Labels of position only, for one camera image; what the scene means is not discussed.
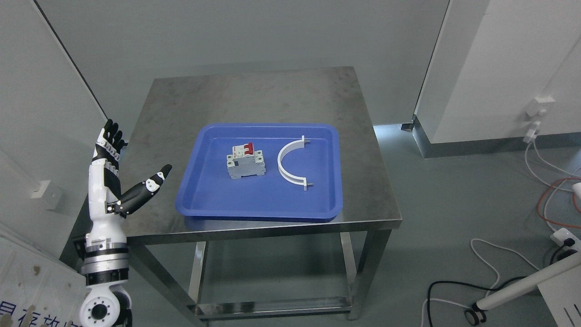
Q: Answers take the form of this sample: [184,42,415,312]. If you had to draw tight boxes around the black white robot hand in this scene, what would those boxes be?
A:
[86,119,172,248]

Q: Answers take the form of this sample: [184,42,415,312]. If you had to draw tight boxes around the grey circuit breaker red switch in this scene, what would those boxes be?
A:
[226,142,266,179]

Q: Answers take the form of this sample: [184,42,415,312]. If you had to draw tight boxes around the blue plastic tray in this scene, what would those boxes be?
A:
[175,124,343,222]

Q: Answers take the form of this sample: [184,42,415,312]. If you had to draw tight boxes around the white panel with blue text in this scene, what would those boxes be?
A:
[0,226,86,327]

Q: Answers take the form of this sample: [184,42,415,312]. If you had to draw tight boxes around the stainless steel table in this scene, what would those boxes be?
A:
[59,66,403,327]

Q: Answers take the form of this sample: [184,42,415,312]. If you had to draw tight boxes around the white semicircular clamp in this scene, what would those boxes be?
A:
[276,135,313,191]

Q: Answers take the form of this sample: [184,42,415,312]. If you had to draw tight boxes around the white power adapter plug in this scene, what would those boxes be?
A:
[522,120,541,144]

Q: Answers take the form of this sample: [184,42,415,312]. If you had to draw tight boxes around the white power strip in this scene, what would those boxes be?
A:
[550,228,581,251]

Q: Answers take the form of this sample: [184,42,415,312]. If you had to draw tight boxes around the white cart leg with caster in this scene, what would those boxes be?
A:
[464,261,581,327]

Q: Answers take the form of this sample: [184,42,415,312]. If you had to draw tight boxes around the orange cable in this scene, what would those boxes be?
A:
[537,178,581,229]

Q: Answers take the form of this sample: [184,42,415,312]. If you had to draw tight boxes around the white wall socket box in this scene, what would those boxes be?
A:
[525,96,556,119]

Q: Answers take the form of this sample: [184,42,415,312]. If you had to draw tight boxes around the white cable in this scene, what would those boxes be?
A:
[524,136,581,232]

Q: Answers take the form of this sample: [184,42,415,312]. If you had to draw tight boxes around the black cable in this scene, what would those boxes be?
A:
[427,248,576,327]

